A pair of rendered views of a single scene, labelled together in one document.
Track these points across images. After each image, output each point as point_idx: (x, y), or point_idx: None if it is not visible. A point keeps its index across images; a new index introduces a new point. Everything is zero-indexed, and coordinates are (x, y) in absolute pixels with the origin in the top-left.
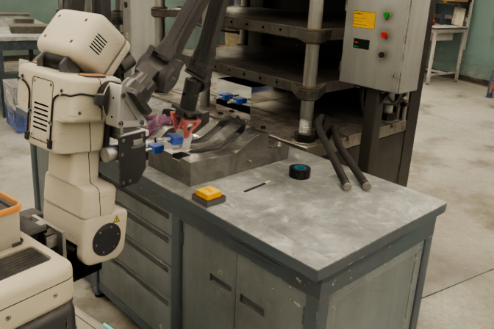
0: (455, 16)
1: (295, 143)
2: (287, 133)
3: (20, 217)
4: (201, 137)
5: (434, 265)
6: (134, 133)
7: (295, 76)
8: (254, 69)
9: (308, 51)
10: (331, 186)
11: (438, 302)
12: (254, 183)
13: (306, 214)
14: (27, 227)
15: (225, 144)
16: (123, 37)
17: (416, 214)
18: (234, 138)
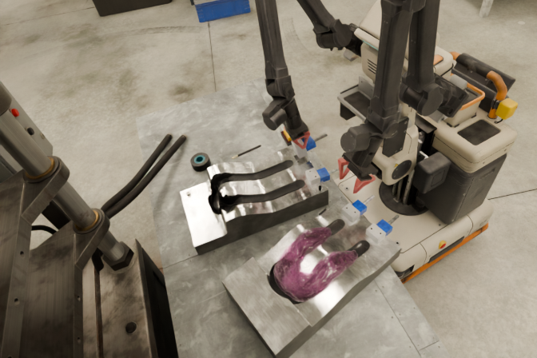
0: None
1: (137, 254)
2: (115, 296)
3: (427, 131)
4: (266, 200)
5: None
6: (348, 88)
7: (40, 295)
8: None
9: (69, 184)
10: (191, 145)
11: None
12: (246, 157)
13: (236, 115)
14: (419, 120)
15: (251, 178)
16: (360, 22)
17: (169, 109)
18: (240, 177)
